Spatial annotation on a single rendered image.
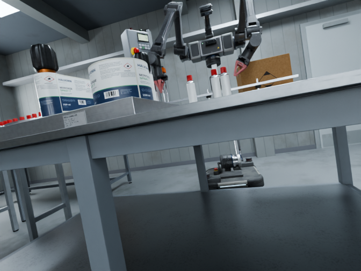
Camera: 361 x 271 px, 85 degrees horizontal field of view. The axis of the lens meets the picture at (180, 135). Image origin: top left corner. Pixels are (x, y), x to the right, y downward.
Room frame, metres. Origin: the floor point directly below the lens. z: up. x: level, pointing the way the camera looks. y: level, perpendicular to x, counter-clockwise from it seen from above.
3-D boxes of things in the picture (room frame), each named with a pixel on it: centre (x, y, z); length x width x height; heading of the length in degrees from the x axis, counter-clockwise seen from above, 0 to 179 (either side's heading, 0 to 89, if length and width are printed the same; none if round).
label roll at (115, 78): (0.70, 0.17, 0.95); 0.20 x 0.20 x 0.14
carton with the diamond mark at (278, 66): (1.36, -0.61, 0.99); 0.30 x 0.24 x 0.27; 79
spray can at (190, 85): (1.22, -0.11, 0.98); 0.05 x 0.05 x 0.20
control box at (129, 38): (1.41, 0.20, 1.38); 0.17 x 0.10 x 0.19; 127
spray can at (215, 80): (1.18, -0.25, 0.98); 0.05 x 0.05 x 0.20
